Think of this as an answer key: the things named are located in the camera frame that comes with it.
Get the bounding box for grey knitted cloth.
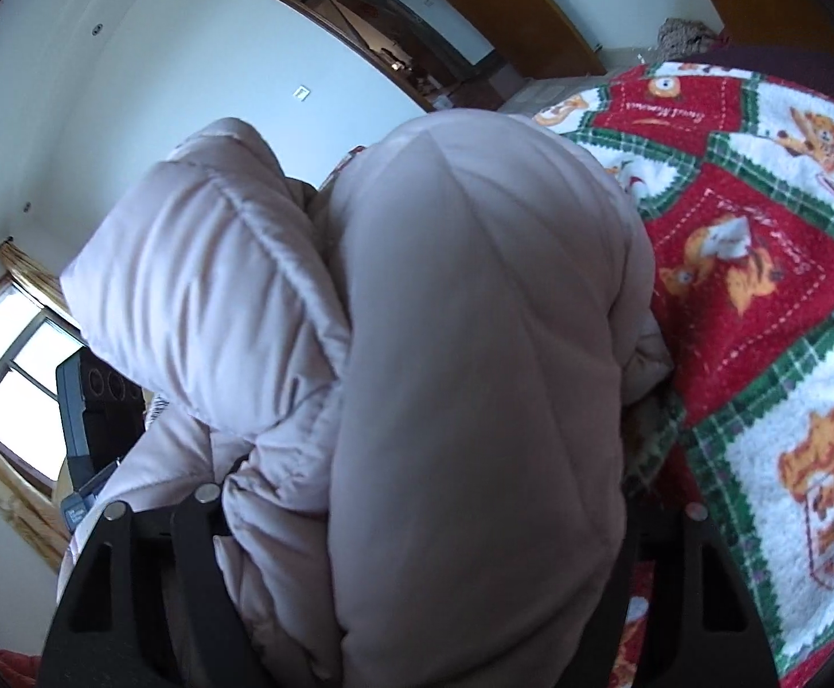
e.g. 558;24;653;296
657;18;723;58

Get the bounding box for window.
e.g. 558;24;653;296
0;279;84;484

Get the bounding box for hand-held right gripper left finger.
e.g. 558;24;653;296
37;487;275;688

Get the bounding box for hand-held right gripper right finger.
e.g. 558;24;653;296
607;503;780;688

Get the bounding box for red checkered printed blanket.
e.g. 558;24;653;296
0;61;834;688

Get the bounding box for yellow curtain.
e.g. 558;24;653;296
0;240;81;331
0;430;70;574

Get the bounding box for beige puffer jacket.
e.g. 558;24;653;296
57;106;676;688

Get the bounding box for dark maroon cloth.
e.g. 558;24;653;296
682;43;834;123

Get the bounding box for brown wooden door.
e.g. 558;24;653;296
381;0;605;80

